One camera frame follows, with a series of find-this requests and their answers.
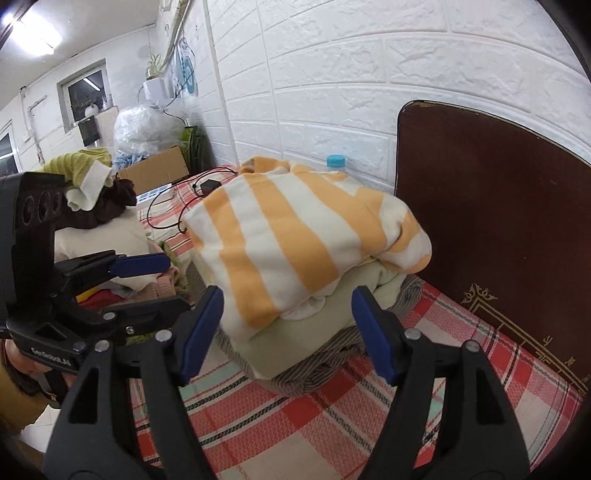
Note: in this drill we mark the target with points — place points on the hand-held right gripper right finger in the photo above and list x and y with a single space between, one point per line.
374 337

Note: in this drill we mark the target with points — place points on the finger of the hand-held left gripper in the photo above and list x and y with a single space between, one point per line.
152 308
143 264

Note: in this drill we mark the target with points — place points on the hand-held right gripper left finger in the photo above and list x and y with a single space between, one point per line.
201 332

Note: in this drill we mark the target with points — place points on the orange striped sweater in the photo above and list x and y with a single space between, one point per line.
286 230

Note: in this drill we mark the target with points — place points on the person's left forearm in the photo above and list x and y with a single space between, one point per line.
18 401

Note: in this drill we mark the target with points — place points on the person's left hand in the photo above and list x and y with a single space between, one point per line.
25 365

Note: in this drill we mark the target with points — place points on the pink garment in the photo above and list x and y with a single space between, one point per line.
166 281

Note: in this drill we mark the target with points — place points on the cream garment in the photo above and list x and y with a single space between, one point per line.
101 240

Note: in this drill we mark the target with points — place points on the dark brown garment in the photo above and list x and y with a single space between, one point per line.
111 205

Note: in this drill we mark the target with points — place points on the pale green garment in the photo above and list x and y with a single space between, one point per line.
300 344

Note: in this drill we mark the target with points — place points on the cardboard box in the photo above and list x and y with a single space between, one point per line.
157 168

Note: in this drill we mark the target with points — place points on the green knit garment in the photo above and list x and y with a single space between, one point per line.
74 168

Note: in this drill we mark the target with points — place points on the black power adapter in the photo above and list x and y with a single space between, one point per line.
210 186

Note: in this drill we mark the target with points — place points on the red plaid blanket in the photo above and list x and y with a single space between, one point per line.
277 424

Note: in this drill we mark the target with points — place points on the clear plastic bag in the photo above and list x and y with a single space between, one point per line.
143 131

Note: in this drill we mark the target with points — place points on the window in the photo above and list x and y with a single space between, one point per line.
85 99

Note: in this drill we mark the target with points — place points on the blue cap water bottle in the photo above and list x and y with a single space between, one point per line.
336 161

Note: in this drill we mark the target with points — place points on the dark brown headboard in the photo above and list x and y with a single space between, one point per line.
498 207

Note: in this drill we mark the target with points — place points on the potted plant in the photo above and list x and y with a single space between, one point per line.
153 67

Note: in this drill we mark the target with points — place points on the ceiling light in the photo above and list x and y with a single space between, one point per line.
34 30

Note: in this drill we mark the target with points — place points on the white wall box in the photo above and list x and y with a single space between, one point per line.
159 87

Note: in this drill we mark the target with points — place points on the wall poster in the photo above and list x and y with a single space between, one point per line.
187 64

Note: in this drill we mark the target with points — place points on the beige wall pipe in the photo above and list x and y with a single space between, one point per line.
178 32

